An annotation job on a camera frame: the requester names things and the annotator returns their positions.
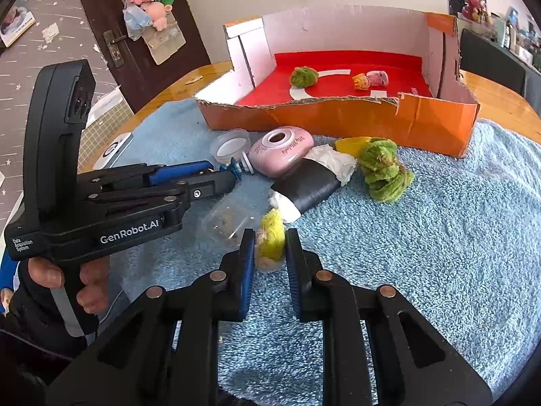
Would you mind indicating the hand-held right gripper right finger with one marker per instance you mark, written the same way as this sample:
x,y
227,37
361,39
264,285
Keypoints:
x,y
294,275

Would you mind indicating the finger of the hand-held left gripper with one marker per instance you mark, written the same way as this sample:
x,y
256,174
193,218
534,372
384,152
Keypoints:
x,y
177,172
211,186

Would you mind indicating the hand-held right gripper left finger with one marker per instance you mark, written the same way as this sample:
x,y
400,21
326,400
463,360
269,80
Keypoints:
x,y
247,270

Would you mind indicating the blue and white small toy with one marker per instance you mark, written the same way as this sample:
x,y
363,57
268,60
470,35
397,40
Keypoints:
x,y
241,168

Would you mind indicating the clear plastic jar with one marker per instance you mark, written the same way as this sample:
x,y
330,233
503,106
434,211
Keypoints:
x,y
224,224

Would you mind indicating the yellow fluffy toy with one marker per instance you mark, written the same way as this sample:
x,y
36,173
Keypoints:
x,y
271,237

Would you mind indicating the clear plastic lid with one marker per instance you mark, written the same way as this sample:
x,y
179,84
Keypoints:
x,y
230,146

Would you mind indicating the large green fluffy toy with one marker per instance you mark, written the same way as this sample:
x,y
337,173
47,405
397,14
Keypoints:
x,y
382,169

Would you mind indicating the orange cardboard box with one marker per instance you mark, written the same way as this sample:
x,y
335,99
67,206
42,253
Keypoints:
x,y
338,122

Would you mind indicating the yellow plastic cap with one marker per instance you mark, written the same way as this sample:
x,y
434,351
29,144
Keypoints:
x,y
351,144

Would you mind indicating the person's left hand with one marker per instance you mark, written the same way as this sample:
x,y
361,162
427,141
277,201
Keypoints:
x,y
94,287

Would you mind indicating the white tiled ledge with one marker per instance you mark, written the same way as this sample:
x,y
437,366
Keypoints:
x,y
99,135

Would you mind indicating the white round device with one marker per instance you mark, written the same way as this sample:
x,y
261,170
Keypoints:
x,y
112,150

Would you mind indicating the pink oval case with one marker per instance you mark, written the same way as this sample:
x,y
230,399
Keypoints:
x,y
281,152

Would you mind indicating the black roll with white tissue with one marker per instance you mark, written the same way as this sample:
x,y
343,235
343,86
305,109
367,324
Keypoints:
x,y
308,186

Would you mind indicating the small paper scrap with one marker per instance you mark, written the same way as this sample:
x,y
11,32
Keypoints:
x,y
193,79

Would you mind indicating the dark brown door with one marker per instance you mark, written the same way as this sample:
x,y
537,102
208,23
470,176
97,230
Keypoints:
x,y
105,76

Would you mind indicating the clear plastic pouch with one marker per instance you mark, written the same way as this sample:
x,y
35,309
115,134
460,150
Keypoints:
x,y
167,44

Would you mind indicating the blue terry towel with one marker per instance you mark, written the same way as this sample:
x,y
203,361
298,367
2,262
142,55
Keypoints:
x,y
422,262

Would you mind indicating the book with photo cover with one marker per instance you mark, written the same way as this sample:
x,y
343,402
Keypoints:
x,y
15,25

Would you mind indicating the small green fluffy ball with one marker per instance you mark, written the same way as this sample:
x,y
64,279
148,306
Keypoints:
x,y
303,77

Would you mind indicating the blue face mask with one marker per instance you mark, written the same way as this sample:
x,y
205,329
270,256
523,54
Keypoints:
x,y
136,21

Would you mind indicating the small yellow fries toy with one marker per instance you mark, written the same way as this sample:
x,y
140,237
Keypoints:
x,y
360,82

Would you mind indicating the small pink toy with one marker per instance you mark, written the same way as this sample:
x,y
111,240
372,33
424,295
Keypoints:
x,y
378,78

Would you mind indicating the pink rabbit plush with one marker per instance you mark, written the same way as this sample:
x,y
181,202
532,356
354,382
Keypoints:
x,y
474,6

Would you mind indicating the row of bottles and boxes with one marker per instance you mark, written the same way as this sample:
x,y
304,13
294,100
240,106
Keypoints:
x,y
520,34

